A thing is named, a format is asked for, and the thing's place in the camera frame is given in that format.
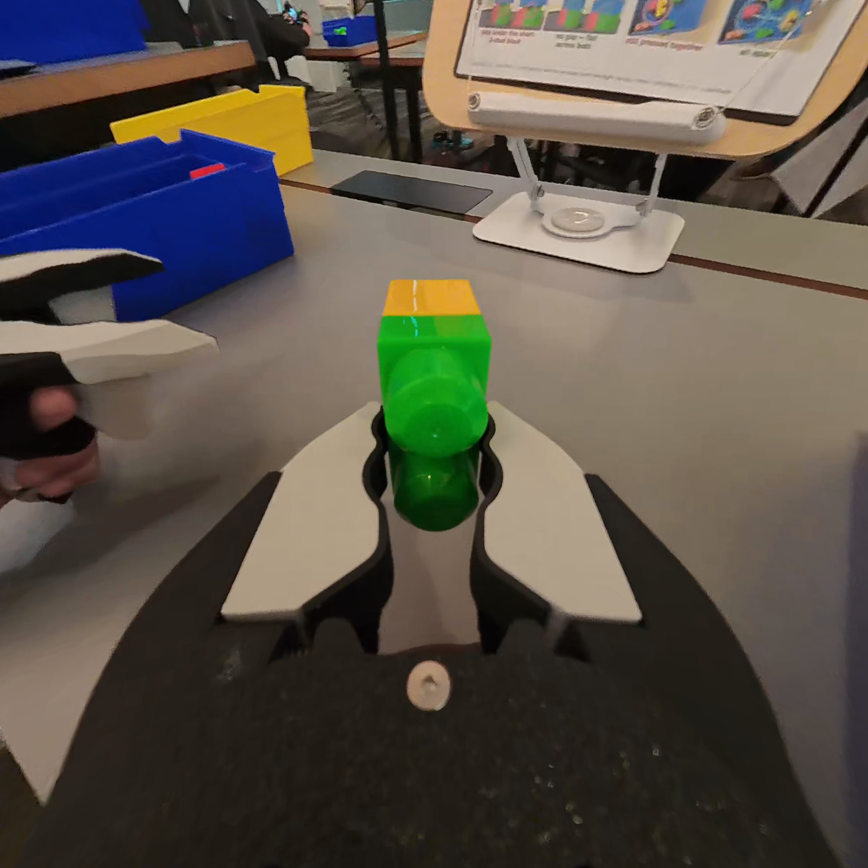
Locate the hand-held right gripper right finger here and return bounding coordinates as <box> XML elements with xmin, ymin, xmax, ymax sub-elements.
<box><xmin>468</xmin><ymin>401</ymin><xmax>642</xmax><ymax>627</ymax></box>

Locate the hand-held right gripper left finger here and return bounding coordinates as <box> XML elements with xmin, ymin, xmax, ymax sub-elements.
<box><xmin>222</xmin><ymin>401</ymin><xmax>397</xmax><ymax>627</ymax></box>

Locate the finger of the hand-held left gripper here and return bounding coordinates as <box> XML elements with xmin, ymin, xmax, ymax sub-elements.
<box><xmin>0</xmin><ymin>249</ymin><xmax>164</xmax><ymax>326</ymax></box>
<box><xmin>0</xmin><ymin>319</ymin><xmax>218</xmax><ymax>443</ymax></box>

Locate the blue plastic bin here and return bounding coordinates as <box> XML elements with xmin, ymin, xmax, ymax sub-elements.
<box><xmin>0</xmin><ymin>0</ymin><xmax>147</xmax><ymax>66</ymax></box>
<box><xmin>0</xmin><ymin>129</ymin><xmax>295</xmax><ymax>322</ymax></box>

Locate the green toy building block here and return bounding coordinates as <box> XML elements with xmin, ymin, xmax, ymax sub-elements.
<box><xmin>377</xmin><ymin>312</ymin><xmax>492</xmax><ymax>533</ymax></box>

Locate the yellow toy building block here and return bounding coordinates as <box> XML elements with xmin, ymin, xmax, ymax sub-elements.
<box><xmin>384</xmin><ymin>278</ymin><xmax>478</xmax><ymax>320</ymax></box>

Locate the person's left hand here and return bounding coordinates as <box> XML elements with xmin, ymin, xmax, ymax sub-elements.
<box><xmin>0</xmin><ymin>390</ymin><xmax>104</xmax><ymax>504</ymax></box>

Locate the wooden side table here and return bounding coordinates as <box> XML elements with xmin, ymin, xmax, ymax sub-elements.
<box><xmin>0</xmin><ymin>41</ymin><xmax>259</xmax><ymax>116</ymax></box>

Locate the yellow plastic bin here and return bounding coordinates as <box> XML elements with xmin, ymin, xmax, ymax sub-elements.
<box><xmin>112</xmin><ymin>85</ymin><xmax>316</xmax><ymax>177</ymax></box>

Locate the black flat panel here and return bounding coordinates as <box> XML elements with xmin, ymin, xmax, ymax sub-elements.
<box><xmin>333</xmin><ymin>170</ymin><xmax>493</xmax><ymax>218</ymax></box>

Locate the small blue bin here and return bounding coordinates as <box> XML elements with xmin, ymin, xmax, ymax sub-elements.
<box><xmin>323</xmin><ymin>14</ymin><xmax>381</xmax><ymax>48</ymax></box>

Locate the wooden display board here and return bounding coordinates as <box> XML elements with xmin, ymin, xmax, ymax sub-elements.
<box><xmin>424</xmin><ymin>0</ymin><xmax>868</xmax><ymax>161</ymax></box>

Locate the white angled panel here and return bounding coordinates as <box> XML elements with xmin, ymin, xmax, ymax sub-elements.
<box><xmin>774</xmin><ymin>95</ymin><xmax>868</xmax><ymax>218</ymax></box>

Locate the printed instruction sheet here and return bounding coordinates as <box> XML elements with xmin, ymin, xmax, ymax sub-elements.
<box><xmin>455</xmin><ymin>0</ymin><xmax>868</xmax><ymax>120</ymax></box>

